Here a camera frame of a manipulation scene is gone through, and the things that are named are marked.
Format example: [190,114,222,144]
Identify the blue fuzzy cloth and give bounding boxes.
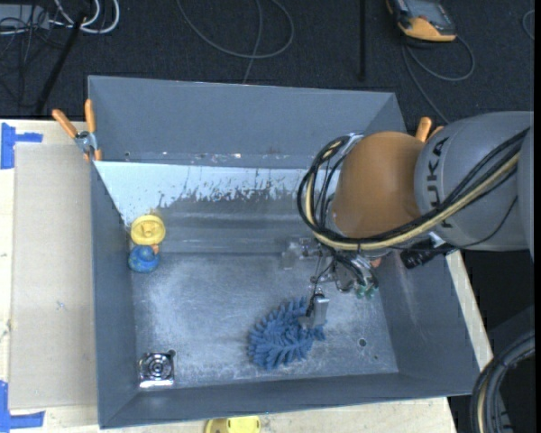
[246,296,327,371]

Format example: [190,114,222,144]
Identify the silver square metal piece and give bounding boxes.
[137,350,178,390]

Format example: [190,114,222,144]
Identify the blue and yellow toy duck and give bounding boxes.
[127,214,168,274]

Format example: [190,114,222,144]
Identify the black cylinder on white bracket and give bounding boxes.
[399,235,453,271]

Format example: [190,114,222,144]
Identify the grey metal bin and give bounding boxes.
[86,74,495,430]

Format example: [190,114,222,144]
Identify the pale cardboard board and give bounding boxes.
[7,142,101,412]

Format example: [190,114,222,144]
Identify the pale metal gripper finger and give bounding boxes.
[280,238,321,271]
[298,296,332,329]

